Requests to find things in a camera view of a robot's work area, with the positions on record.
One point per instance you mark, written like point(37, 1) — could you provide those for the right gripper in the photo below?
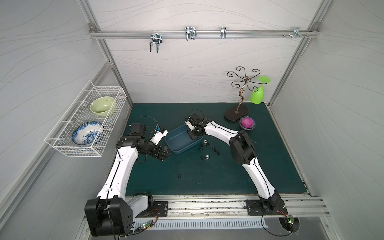
point(195, 131)

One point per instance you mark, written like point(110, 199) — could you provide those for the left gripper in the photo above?
point(163, 152)

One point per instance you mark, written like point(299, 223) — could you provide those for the blue plastic storage box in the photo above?
point(179, 141)

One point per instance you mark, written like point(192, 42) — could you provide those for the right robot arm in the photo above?
point(244, 153)

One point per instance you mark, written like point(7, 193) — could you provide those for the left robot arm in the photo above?
point(110, 214)

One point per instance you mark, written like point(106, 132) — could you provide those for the black nut cluster left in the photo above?
point(201, 146)

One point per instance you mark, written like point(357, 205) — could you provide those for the black nut cluster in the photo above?
point(216, 150)
point(201, 146)

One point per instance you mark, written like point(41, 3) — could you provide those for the black nut cluster right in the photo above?
point(216, 150)

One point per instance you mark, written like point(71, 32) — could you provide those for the dark metal jewelry stand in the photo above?
point(244, 83)

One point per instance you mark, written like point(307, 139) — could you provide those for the green table mat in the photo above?
point(219, 174)

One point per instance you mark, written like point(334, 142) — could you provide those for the purple ball in bowl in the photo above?
point(247, 123)

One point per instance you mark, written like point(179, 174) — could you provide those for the green plastic goblet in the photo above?
point(258, 95)

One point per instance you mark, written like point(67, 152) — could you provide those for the green ceramic bowl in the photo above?
point(103, 106)

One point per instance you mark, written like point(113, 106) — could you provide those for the blue white patterned bowl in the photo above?
point(87, 133)

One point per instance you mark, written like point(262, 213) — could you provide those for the metal hook centre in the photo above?
point(190, 33)

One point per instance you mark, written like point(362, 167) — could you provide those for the metal double hook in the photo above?
point(156, 40)

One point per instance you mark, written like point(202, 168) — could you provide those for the small metal hook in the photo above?
point(223, 32)

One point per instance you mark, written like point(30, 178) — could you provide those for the metal hook right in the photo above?
point(296, 34)

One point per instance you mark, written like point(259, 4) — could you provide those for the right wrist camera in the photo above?
point(193, 121)

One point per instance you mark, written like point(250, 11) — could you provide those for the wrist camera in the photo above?
point(160, 132)
point(193, 121)

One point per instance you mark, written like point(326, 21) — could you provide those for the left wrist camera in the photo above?
point(160, 132)

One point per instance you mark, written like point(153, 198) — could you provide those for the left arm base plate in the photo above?
point(159, 209)

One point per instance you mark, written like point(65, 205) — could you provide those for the aluminium front rail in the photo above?
point(231, 206)

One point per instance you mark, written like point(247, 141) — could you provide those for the aluminium rail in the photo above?
point(215, 34)
point(231, 206)

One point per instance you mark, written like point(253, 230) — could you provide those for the white wire basket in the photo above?
point(60, 137)

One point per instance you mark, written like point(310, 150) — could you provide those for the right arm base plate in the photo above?
point(259, 208)

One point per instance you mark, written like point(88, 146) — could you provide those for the aluminium top rail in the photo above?
point(215, 34)

